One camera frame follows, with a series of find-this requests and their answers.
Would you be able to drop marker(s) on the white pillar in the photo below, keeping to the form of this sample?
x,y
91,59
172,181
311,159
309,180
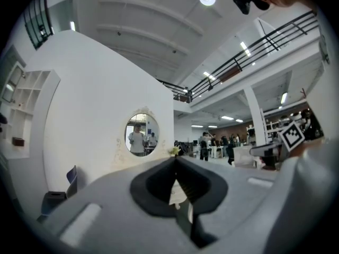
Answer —
x,y
255,115

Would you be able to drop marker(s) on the white counter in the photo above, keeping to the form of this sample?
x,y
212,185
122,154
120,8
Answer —
x,y
242,155

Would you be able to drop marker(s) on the black window railing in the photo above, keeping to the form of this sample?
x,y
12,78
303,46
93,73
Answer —
x,y
39,20

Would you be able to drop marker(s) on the white wall shelf unit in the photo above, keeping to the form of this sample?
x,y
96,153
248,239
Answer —
x,y
25,107

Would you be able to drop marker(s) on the person's right forearm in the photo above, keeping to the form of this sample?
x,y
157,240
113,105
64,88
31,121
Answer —
x,y
304,148

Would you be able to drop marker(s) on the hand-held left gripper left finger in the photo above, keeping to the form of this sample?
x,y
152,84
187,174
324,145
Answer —
x,y
106,210

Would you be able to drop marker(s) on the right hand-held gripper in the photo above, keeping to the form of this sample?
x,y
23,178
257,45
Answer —
x,y
291,139

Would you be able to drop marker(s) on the brown box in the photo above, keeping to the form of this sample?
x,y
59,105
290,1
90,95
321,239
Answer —
x,y
18,141

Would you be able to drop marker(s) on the white shelf rack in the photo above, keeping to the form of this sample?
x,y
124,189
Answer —
x,y
270,126

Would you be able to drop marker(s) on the blue chair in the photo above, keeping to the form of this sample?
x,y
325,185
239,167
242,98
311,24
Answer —
x,y
72,180

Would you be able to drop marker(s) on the small green plant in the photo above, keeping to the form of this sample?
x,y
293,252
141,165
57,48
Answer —
x,y
174,150

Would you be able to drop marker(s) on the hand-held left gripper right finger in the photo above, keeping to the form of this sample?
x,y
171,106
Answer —
x,y
227,179

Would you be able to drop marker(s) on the round ornate mirror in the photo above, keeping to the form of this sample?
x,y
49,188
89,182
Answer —
x,y
142,134

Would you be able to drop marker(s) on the black mezzanine railing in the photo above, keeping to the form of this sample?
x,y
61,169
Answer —
x,y
238,62

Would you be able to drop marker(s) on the black square bin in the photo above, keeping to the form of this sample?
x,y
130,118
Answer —
x,y
51,202

